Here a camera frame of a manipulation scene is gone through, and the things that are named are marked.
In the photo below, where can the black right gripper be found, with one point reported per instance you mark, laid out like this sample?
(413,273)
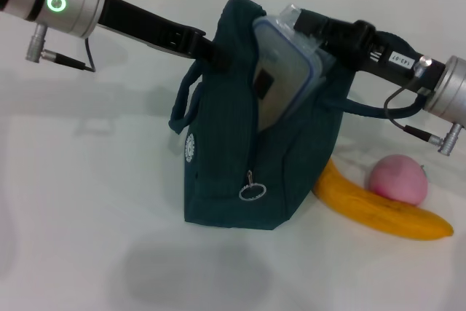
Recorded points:
(393,56)

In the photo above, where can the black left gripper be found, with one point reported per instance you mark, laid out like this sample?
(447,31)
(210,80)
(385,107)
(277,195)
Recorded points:
(145,27)

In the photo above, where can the clear plastic food container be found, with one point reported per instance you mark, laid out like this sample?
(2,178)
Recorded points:
(280,70)

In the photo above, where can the dark teal fabric lunch bag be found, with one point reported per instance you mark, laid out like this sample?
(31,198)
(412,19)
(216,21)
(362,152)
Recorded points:
(218,143)

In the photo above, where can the pink peach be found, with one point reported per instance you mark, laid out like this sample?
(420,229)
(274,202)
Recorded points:
(398,180)

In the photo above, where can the yellow banana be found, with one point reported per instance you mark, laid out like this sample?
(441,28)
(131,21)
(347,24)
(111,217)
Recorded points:
(364,209)

